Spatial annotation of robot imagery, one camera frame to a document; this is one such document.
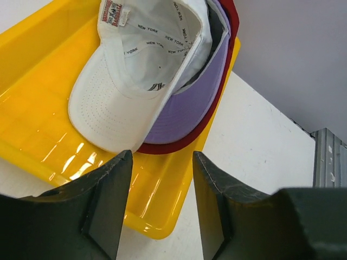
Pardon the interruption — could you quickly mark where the white baseball cap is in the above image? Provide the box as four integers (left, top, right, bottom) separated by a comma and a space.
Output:
68, 1, 213, 153

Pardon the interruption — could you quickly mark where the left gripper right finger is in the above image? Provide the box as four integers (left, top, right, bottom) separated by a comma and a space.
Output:
192, 152, 346, 259

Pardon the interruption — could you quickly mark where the yellow plastic tray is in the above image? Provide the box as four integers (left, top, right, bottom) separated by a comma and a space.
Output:
1, 1, 241, 239

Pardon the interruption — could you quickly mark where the aluminium frame rail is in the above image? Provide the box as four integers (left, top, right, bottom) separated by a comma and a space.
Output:
311, 128, 346, 188

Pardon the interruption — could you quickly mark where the red cap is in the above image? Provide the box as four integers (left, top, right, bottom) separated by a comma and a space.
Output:
138, 1, 239, 154

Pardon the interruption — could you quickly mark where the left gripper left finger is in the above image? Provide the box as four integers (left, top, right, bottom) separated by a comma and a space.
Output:
1, 150, 133, 259

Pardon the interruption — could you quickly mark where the lavender cap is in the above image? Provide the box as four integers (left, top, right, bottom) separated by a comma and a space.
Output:
144, 1, 230, 145

